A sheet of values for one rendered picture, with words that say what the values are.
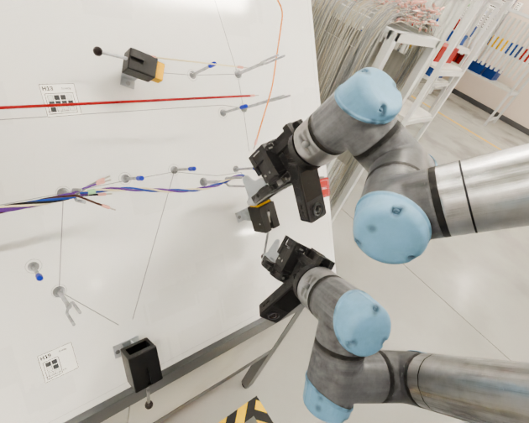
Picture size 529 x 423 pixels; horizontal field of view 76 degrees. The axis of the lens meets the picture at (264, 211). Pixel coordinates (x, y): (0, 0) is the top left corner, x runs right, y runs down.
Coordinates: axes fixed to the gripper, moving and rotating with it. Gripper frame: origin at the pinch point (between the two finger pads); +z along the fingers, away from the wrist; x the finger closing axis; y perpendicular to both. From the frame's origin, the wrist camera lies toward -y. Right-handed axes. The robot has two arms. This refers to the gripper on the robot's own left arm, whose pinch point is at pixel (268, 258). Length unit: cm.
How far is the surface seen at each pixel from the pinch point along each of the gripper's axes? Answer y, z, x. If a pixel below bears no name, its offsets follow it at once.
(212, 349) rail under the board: -22.7, -2.0, 2.9
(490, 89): 447, 468, -526
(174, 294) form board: -13.6, -2.9, 16.6
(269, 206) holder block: 10.7, -3.7, 7.2
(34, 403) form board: -34.1, -12.0, 31.3
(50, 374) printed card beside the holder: -29.8, -10.8, 31.0
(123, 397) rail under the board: -32.8, -8.5, 17.9
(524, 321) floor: 23, 79, -253
